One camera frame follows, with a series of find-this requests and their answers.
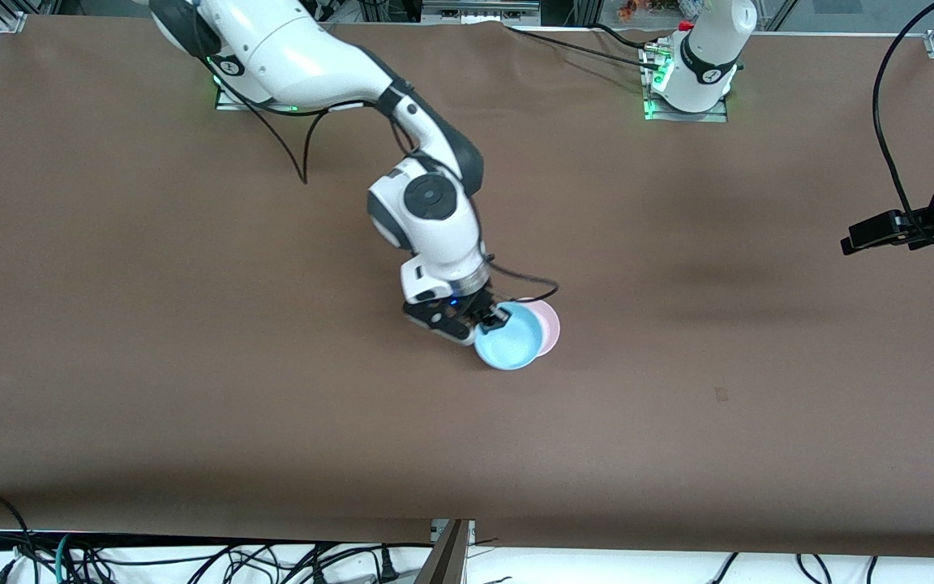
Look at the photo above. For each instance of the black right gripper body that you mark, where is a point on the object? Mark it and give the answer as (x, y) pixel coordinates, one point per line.
(481, 307)

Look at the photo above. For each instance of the light blue plastic bowl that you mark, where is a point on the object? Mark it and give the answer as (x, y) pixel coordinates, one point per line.
(511, 345)

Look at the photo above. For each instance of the pink plastic bowl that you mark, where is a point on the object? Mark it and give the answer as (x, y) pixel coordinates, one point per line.
(550, 328)

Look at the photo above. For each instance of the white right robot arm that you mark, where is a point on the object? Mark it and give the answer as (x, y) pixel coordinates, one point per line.
(289, 49)

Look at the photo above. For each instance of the metal table leg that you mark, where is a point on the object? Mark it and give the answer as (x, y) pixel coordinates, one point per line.
(447, 560)

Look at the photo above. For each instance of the black power plug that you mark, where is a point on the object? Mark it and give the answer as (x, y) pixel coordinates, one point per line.
(387, 568)

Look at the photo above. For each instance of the brown table cover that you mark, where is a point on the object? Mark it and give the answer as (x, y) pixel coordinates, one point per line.
(191, 284)

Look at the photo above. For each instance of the orange colourful object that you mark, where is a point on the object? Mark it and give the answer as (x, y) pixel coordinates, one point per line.
(645, 8)

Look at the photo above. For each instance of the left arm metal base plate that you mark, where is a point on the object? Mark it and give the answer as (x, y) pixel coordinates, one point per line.
(718, 116)

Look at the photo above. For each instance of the grey socket rail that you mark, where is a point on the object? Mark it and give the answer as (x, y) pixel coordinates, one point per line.
(475, 10)

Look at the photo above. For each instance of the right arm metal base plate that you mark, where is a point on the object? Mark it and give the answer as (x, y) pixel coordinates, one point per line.
(228, 101)

